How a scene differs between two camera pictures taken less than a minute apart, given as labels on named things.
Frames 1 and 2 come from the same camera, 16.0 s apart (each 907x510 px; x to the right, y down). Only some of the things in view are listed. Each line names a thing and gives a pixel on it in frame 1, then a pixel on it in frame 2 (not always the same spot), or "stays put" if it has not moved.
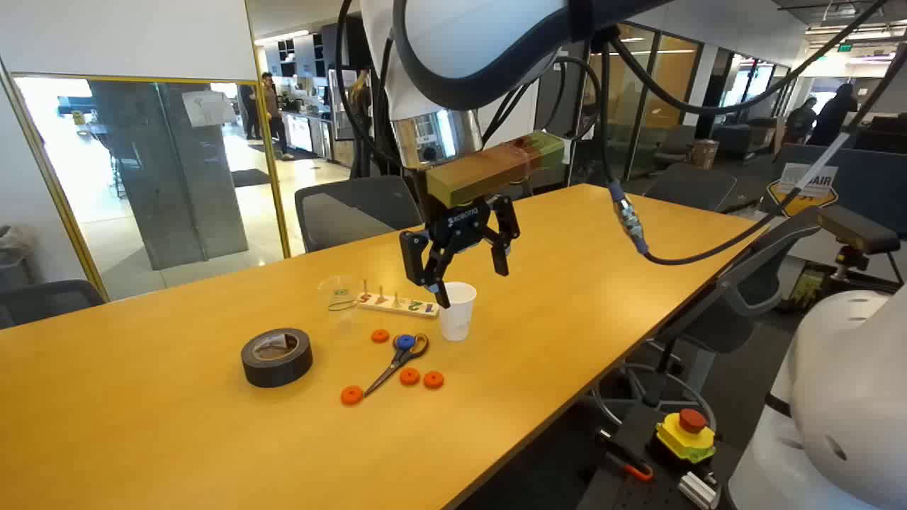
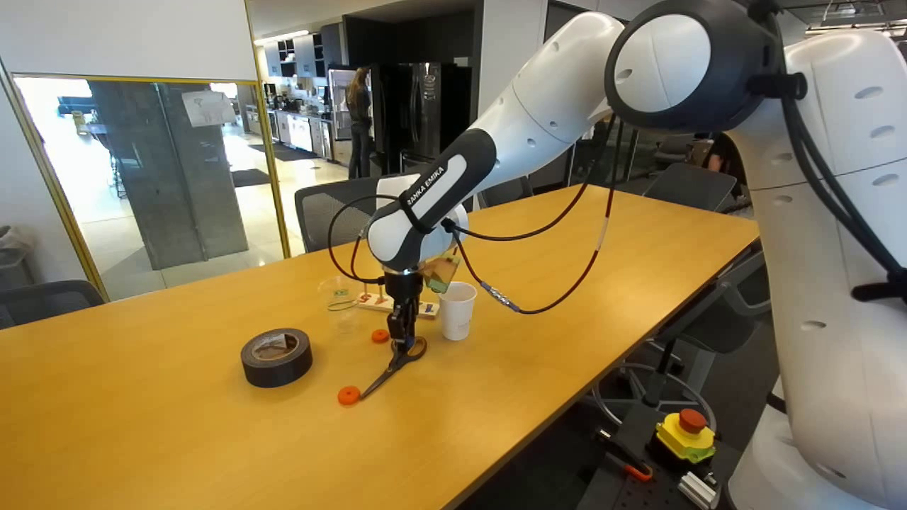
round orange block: [349, 394] stays put
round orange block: [381, 336] stays put
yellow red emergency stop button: [688, 435] stays put
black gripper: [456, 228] → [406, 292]
